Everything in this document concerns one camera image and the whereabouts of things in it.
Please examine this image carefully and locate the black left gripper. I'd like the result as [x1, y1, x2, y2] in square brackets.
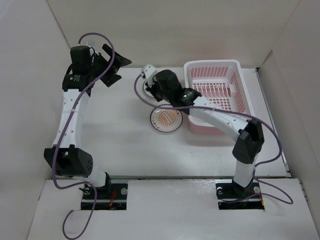
[87, 45, 131, 87]

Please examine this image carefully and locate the black rimmed flower plate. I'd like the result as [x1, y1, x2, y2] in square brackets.
[142, 80, 154, 99]

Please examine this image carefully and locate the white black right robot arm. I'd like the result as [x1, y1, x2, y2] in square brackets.
[142, 67, 265, 197]

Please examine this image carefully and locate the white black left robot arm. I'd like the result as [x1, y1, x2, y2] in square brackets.
[43, 44, 131, 199]

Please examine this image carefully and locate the white pink dish rack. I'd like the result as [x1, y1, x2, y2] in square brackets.
[183, 59, 256, 135]

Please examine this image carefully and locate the right orange sunburst plate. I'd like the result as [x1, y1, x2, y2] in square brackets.
[149, 107, 184, 134]

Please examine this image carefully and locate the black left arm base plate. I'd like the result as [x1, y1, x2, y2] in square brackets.
[79, 182, 128, 211]

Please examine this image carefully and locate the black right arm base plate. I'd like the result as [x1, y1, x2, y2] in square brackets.
[215, 182, 265, 210]

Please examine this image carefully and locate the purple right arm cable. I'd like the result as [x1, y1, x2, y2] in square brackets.
[134, 71, 294, 205]

